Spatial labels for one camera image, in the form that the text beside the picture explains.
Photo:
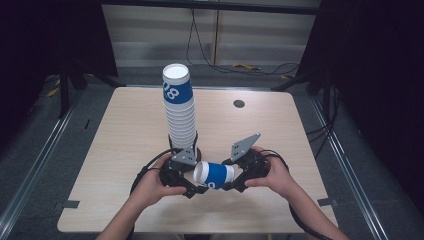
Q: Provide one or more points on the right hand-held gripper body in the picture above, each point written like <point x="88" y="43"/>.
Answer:
<point x="253" y="166"/>

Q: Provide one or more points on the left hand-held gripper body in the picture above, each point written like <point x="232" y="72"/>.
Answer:
<point x="176" y="173"/>

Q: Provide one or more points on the single blue white paper cup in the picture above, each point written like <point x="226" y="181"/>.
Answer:
<point x="216" y="175"/>

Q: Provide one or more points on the black cup holder round base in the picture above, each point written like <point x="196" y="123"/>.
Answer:
<point x="198" y="155"/>

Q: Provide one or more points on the tall stack of paper cups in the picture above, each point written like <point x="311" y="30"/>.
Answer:
<point x="180" y="113"/>

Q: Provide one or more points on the person's right hand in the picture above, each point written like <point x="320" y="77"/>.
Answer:
<point x="278" y="180"/>

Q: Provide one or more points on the person's left hand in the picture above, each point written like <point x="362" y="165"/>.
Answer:
<point x="151" y="190"/>

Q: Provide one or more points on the round grey table grommet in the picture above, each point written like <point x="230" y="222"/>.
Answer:
<point x="239" y="103"/>

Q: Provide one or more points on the grey tape strip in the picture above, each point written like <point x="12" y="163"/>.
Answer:
<point x="70" y="204"/>
<point x="327" y="202"/>

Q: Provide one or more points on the yellow floor object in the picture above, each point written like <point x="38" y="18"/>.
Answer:
<point x="246" y="66"/>
<point x="52" y="92"/>

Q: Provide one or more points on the black metal stand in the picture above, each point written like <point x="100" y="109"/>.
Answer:
<point x="320" y="83"/>
<point x="65" y="93"/>

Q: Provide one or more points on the dark curtain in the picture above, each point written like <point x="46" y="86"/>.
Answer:
<point x="376" y="83"/>
<point x="43" y="43"/>

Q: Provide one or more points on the black overhead beam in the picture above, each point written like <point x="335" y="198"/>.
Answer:
<point x="213" y="6"/>

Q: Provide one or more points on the metal floor rail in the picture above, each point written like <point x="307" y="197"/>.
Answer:
<point x="36" y="160"/>
<point x="346" y="160"/>

